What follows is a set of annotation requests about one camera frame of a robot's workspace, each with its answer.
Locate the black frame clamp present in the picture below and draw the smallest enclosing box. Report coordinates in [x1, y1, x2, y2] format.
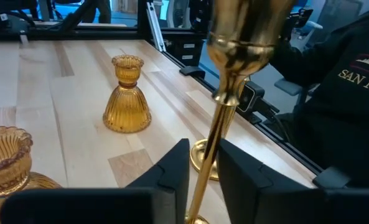
[179, 65, 206, 79]
[312, 167, 350, 189]

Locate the tall brass candlestick holder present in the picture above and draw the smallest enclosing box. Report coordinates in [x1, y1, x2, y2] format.
[189, 76, 250, 182]
[184, 0, 297, 224]

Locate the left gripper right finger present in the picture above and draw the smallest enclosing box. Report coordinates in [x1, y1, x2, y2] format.
[217, 138, 325, 224]

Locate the black equipment case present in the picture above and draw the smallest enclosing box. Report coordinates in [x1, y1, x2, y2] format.
[170, 39, 208, 68]

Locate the person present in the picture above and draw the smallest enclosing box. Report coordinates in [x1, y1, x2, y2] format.
[269, 4, 369, 189]

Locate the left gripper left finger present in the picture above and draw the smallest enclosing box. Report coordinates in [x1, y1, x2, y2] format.
[126, 138, 191, 224]

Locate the amber ribbed glass candle holder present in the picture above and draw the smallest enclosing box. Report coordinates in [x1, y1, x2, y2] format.
[0, 126, 63, 224]
[102, 54, 152, 134]

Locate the black table-level camera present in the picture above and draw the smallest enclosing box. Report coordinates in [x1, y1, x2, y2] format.
[236, 81, 280, 121]

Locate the grey office chair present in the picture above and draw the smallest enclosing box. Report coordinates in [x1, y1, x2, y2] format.
[273, 77, 311, 108]

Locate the silver aluminium bar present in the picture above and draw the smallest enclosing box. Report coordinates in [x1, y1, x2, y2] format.
[145, 1, 167, 53]

